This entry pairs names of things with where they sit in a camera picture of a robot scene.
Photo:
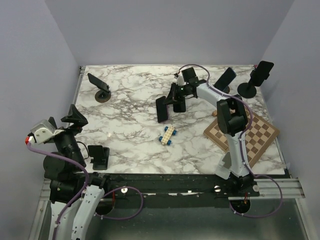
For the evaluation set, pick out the round wooden stand right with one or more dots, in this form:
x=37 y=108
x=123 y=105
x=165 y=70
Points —
x=226 y=90

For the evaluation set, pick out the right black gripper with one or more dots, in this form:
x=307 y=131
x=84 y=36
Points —
x=172 y=96

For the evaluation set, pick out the round wooden base stand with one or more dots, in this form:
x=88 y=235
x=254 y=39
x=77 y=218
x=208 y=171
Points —
x=102 y=96

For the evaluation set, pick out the blue-edged phone back right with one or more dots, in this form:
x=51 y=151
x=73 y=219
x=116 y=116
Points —
x=225 y=79

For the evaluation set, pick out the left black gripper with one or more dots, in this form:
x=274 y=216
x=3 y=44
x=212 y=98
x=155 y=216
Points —
x=74 y=116

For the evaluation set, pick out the small wooden block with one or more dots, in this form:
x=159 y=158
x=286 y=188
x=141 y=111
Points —
x=214 y=113

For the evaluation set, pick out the black phone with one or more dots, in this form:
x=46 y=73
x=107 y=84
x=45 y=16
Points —
x=262 y=72
x=98 y=83
x=161 y=110

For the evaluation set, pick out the toy brick car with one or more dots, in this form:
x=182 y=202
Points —
x=169 y=131

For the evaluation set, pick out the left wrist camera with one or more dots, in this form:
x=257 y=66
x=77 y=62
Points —
x=40 y=133

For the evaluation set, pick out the aluminium frame rail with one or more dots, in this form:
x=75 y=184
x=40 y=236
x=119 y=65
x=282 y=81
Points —
x=128 y=124

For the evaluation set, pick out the wooden chessboard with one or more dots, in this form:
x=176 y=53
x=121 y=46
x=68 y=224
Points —
x=258 y=138

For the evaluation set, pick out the black phone on pole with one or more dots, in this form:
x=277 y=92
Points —
x=262 y=72

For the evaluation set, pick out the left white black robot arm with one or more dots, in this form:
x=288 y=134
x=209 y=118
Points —
x=74 y=197

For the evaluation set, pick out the black smartphone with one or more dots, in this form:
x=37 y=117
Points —
x=180 y=106

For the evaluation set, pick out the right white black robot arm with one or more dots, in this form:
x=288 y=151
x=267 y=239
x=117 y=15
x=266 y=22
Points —
x=231 y=118

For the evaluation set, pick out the black folding phone stand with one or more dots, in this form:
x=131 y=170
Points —
x=99 y=156

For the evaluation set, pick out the black pole phone stand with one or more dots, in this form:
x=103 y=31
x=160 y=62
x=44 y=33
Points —
x=248 y=89

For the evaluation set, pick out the white plastic phone stand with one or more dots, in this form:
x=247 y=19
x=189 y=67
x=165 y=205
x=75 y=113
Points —
x=223 y=168

